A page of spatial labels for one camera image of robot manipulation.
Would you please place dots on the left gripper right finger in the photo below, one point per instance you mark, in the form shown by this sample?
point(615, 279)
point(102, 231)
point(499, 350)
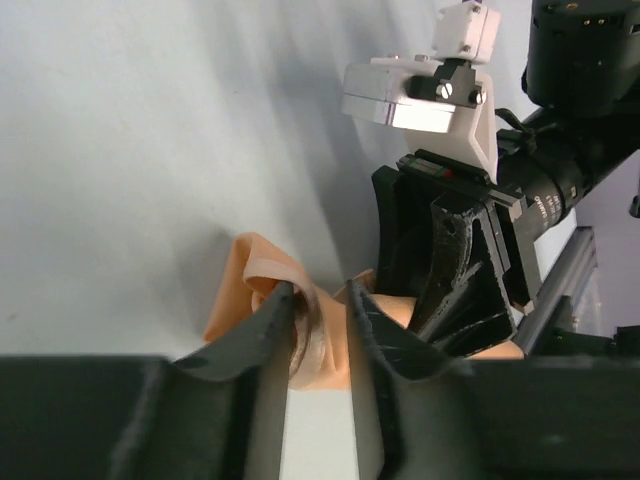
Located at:
point(419, 414)

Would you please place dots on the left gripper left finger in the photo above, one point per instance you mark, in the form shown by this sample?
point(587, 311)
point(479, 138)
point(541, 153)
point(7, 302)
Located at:
point(217, 413)

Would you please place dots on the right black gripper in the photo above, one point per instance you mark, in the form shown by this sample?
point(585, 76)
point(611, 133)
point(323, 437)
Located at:
point(482, 257)

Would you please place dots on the orange cloth napkin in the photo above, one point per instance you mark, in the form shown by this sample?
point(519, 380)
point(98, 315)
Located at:
point(254, 267)

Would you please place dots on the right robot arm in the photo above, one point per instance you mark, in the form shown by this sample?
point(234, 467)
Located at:
point(583, 66)

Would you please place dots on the right aluminium side rail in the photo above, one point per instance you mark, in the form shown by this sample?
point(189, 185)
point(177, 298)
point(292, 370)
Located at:
point(568, 277)

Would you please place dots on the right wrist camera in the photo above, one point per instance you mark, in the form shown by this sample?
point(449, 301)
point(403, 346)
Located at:
point(443, 104)

